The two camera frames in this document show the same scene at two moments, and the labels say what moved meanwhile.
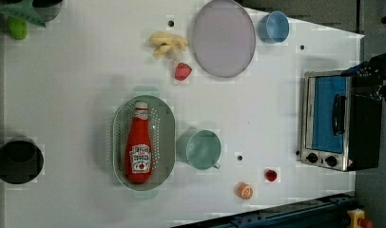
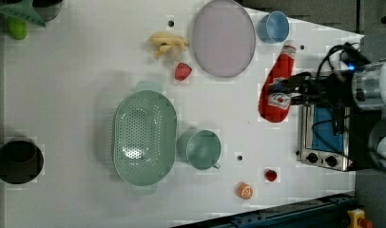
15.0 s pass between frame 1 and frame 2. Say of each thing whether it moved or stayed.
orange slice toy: stayed
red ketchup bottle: moved
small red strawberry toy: stayed
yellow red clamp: stayed
